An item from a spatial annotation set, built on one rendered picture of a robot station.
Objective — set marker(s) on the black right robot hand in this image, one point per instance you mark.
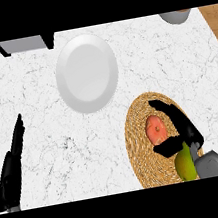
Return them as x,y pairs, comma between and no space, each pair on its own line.
178,125

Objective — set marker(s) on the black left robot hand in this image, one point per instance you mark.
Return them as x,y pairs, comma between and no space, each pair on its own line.
10,172

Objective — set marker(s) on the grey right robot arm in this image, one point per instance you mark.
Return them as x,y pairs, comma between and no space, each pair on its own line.
208,163

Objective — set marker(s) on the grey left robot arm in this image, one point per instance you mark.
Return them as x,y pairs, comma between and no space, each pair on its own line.
13,209

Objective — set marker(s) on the orange-red round squash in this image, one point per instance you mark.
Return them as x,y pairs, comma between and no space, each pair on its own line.
156,129

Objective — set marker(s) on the round woven wicker placemat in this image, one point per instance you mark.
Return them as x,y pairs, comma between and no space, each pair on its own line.
140,142

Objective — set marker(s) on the white round plate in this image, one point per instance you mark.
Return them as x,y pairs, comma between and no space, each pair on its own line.
86,73

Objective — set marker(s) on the yellow-green mango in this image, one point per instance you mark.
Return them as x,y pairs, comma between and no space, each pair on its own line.
186,167

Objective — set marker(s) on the grey round pot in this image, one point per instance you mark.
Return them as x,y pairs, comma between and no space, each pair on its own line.
176,16

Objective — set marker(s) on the grey and black appliance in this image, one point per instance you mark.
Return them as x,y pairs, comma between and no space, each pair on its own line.
25,44

